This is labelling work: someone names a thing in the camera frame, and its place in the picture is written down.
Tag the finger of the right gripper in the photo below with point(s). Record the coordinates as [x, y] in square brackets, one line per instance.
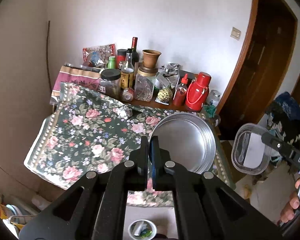
[287, 151]

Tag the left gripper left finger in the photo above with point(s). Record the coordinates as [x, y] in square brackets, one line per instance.
[93, 207]

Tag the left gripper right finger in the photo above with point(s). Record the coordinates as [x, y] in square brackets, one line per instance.
[205, 207]

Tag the clear plastic lunch container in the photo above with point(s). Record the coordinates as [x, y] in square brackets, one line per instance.
[249, 154]

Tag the round aluminium tray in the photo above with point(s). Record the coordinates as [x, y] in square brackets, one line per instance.
[189, 140]

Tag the aluminium foil ball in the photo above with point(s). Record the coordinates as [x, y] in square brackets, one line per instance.
[124, 112]

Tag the white plastic basin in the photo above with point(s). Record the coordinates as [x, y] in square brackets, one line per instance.
[142, 229]

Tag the person right hand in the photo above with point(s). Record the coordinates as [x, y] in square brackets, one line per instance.
[288, 212]

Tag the clothes pile on rack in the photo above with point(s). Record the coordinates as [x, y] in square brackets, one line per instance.
[284, 117]

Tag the floral green tablecloth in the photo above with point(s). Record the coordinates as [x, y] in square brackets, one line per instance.
[85, 133]

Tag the green teal cloth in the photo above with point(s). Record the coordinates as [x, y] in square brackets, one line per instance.
[210, 110]

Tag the glass jar on side table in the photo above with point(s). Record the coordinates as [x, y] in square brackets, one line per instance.
[213, 98]

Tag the red sauce bottle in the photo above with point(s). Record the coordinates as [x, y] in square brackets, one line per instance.
[181, 91]

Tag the red thermos jug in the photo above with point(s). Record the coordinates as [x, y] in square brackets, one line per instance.
[197, 92]

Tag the wooden table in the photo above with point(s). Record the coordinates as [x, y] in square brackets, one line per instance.
[154, 104]

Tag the small red can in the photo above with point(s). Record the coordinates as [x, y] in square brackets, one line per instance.
[127, 95]

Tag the brown wooden door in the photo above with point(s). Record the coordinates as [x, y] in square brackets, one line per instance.
[263, 68]

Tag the clear jar with gold lid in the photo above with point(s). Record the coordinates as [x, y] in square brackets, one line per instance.
[145, 83]

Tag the yellow label glass bottle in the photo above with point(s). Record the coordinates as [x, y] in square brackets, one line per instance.
[127, 71]

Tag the green cap bottle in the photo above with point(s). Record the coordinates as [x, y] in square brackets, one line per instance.
[112, 62]

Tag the snack packet red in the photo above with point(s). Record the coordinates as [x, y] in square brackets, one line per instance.
[99, 56]

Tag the dark wine bottle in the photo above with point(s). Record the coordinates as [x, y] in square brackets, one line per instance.
[135, 55]

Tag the brown clay pot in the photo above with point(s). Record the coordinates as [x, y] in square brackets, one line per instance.
[150, 58]

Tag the light switch plate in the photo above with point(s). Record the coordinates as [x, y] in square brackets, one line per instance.
[235, 33]

